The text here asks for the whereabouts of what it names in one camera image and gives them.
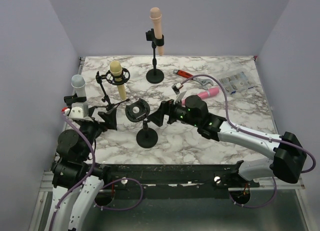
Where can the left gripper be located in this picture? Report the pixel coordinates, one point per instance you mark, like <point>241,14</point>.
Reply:
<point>109,118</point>

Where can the pink microphone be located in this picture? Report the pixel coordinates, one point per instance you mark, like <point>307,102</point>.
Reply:
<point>211,92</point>

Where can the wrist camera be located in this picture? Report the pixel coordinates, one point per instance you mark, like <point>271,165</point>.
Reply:
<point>179,91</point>
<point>78,111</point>

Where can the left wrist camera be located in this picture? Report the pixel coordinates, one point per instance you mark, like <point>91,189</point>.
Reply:
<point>78,111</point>

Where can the peach microphone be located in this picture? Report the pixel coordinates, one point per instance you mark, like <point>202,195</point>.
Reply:
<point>156,17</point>

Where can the beige microphone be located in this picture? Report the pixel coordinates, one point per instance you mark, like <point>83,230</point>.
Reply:
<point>117,71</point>

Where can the tall black round-base stand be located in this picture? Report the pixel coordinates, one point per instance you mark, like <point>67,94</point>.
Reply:
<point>154,75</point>

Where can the black tripod shock-mount stand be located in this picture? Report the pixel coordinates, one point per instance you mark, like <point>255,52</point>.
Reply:
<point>109,88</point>

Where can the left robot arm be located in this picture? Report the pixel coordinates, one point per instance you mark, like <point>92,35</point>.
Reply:
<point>77,178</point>

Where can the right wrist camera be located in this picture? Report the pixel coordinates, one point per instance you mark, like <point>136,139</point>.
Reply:
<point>179,91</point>

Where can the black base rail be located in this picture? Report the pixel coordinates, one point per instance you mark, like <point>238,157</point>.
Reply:
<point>165,181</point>

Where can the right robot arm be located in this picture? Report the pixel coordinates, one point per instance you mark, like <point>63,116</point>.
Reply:
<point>283,154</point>

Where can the black clip round-base stand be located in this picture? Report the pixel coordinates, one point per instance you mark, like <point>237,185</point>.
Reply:
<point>71,99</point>

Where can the black shock-mount round-base stand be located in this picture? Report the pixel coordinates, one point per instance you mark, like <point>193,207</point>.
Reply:
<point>139,112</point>

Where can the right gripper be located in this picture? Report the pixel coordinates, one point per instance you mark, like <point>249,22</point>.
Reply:
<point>167,107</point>

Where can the red handled adjustable wrench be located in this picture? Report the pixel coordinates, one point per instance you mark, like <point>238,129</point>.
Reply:
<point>204,83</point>

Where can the clear plastic parts box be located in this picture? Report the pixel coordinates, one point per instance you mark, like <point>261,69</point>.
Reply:
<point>236,81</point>

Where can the white grey-headed microphone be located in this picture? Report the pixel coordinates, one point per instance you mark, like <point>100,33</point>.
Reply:
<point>79,84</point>

